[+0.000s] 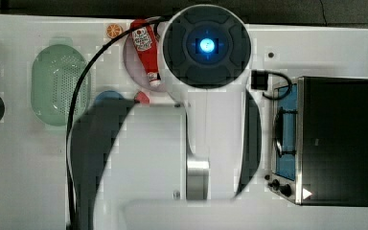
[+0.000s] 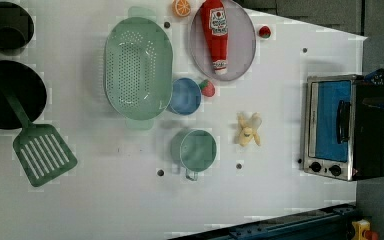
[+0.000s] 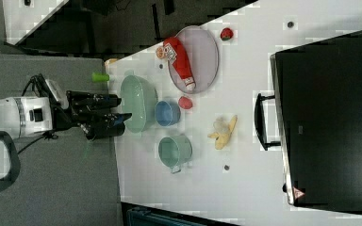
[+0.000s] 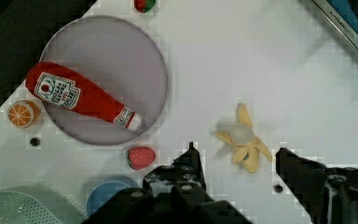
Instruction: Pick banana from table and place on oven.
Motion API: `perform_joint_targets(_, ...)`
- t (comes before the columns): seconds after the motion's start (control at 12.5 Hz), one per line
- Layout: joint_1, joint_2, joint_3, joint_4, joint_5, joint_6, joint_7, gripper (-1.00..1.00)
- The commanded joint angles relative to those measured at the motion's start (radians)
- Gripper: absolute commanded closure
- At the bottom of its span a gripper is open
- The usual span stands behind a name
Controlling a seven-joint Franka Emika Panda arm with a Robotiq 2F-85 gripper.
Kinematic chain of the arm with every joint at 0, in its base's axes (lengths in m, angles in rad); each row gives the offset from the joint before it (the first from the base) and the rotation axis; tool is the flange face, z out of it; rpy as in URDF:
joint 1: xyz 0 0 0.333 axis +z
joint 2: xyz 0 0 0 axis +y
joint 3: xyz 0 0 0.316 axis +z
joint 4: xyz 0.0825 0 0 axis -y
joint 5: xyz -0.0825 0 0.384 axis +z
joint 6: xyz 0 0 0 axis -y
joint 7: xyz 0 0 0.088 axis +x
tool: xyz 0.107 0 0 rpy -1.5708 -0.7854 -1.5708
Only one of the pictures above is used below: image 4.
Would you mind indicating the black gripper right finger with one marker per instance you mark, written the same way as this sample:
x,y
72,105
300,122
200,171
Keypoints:
x,y
329,195

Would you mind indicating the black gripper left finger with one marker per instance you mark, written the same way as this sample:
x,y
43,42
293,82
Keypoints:
x,y
170,194

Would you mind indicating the yellow peeled plush banana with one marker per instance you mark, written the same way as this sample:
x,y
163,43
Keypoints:
x,y
246,145

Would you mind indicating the red plush strawberry near bowl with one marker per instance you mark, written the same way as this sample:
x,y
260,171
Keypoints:
x,y
140,157

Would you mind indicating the blue small bowl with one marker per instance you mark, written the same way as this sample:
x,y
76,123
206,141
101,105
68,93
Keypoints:
x,y
102,193

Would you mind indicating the grey round plate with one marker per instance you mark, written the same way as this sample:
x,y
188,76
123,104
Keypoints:
x,y
121,59

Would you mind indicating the red plush ketchup bottle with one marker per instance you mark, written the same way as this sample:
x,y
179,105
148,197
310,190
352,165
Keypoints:
x,y
65,88

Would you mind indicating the orange slice toy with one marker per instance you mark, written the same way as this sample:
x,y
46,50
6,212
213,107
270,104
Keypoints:
x,y
23,113

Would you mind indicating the green oval colander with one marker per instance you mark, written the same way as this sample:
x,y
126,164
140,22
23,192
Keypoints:
x,y
21,208

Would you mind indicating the red plush strawberry far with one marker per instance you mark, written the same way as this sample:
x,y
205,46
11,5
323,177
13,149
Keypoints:
x,y
144,6

